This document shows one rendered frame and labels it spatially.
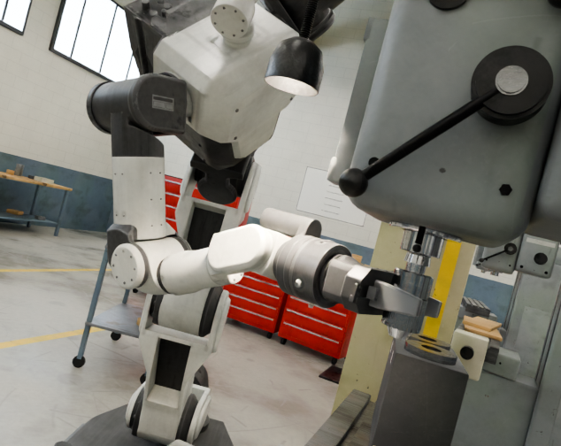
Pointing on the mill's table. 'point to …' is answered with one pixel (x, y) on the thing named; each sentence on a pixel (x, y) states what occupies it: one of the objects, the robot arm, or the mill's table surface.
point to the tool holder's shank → (417, 262)
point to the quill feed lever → (502, 58)
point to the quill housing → (445, 193)
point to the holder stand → (418, 394)
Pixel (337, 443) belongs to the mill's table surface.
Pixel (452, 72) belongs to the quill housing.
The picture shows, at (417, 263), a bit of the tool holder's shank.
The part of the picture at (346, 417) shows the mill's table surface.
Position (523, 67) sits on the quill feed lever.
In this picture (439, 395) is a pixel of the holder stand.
